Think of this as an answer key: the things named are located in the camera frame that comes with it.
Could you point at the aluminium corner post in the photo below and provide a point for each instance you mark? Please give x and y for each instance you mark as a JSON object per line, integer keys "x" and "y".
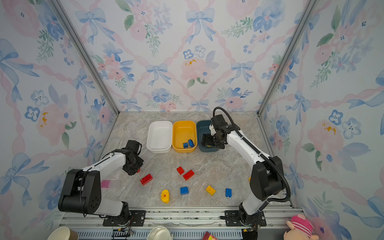
{"x": 291, "y": 47}
{"x": 84, "y": 55}

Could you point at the right aluminium corner post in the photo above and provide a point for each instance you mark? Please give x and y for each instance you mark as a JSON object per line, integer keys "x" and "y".
{"x": 291, "y": 47}

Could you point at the red packet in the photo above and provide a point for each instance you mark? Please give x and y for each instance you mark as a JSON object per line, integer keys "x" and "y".
{"x": 209, "y": 236}

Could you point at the left aluminium corner post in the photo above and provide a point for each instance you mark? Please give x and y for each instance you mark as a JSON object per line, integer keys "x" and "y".
{"x": 84, "y": 55}

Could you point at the long red lego brick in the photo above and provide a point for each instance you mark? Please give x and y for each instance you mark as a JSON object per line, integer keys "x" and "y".
{"x": 145, "y": 180}

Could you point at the white plastic container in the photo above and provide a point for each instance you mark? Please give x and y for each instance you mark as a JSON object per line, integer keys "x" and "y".
{"x": 160, "y": 137}

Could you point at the yellow plastic container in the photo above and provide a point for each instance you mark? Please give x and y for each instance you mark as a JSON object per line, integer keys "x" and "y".
{"x": 182, "y": 132}

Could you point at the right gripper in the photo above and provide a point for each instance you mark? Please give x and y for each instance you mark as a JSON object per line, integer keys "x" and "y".
{"x": 208, "y": 137}

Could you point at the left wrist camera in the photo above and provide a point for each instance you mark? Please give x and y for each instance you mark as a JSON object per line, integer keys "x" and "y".
{"x": 134, "y": 146}

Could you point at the pink plush toy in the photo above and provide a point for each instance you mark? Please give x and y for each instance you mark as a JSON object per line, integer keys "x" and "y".
{"x": 300, "y": 229}

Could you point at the paper cup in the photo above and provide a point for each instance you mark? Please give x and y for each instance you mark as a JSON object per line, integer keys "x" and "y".
{"x": 63, "y": 233}

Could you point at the pink lego brick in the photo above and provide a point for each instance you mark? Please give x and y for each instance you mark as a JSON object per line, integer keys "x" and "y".
{"x": 110, "y": 184}

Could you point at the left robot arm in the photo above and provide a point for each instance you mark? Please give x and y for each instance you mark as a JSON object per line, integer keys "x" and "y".
{"x": 81, "y": 191}

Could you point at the yellow duck lego piece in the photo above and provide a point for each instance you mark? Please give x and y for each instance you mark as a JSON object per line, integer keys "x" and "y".
{"x": 165, "y": 196}

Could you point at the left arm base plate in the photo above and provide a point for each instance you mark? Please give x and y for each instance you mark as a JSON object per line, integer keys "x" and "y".
{"x": 131, "y": 218}

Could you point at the aluminium mounting rail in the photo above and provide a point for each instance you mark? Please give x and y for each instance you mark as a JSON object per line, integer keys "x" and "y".
{"x": 275, "y": 216}

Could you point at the small red lego brick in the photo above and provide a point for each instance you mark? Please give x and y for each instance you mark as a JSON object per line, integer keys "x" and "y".
{"x": 180, "y": 170}

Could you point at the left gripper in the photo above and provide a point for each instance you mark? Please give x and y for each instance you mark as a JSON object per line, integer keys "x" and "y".
{"x": 133, "y": 171}

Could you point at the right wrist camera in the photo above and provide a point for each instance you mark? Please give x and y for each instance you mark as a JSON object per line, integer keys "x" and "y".
{"x": 218, "y": 122}

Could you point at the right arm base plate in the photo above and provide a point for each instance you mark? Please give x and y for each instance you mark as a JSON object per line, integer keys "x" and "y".
{"x": 242, "y": 219}

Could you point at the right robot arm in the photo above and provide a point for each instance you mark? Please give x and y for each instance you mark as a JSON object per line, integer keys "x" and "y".
{"x": 268, "y": 183}

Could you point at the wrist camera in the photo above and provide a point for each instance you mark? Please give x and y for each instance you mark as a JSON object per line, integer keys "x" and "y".
{"x": 218, "y": 122}
{"x": 134, "y": 146}

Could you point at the white bowl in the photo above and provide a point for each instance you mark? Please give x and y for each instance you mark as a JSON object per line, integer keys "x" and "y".
{"x": 159, "y": 233}

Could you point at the yellow lego brick flat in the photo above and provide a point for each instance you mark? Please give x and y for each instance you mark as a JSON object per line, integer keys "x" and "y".
{"x": 210, "y": 190}

